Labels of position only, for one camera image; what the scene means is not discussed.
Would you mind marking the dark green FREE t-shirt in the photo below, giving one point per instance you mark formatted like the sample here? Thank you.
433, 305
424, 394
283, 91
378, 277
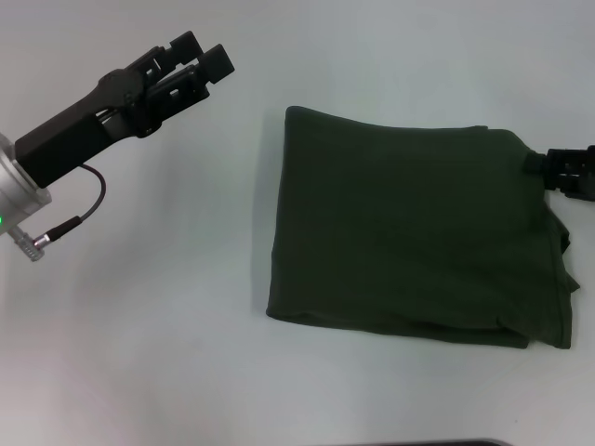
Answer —
409, 223

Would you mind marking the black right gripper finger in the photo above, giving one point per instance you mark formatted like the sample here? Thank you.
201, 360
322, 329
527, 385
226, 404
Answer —
574, 186
558, 160

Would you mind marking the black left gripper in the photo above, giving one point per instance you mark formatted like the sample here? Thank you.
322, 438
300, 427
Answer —
70, 139

